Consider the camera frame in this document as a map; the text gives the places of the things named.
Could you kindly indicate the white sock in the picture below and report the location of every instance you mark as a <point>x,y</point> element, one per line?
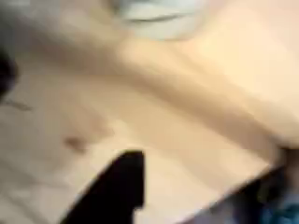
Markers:
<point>159,18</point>

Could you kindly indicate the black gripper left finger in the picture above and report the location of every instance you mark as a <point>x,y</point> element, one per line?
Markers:
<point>5,74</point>

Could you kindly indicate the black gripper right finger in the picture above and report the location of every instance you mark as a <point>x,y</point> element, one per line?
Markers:
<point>115,193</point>

